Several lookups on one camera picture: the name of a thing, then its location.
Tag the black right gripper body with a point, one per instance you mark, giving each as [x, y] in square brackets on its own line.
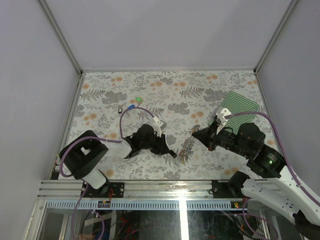
[226, 139]

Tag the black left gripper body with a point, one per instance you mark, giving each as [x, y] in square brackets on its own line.
[155, 144]

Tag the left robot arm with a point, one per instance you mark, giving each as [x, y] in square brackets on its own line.
[80, 158]

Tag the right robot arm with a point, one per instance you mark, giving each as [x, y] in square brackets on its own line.
[299, 204]

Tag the green striped cloth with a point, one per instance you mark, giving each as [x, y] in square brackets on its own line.
[236, 103]

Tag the green key tag far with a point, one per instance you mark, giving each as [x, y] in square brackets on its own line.
[139, 100]

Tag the floral table mat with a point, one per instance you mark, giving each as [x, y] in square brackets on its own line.
[182, 99]

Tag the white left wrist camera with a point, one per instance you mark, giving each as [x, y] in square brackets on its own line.
[158, 126]

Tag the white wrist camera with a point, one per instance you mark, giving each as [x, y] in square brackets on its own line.
[158, 126]
[220, 114]

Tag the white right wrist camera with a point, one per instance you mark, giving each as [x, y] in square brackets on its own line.
[220, 114]

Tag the aluminium front rail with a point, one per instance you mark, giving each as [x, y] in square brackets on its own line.
[140, 195]

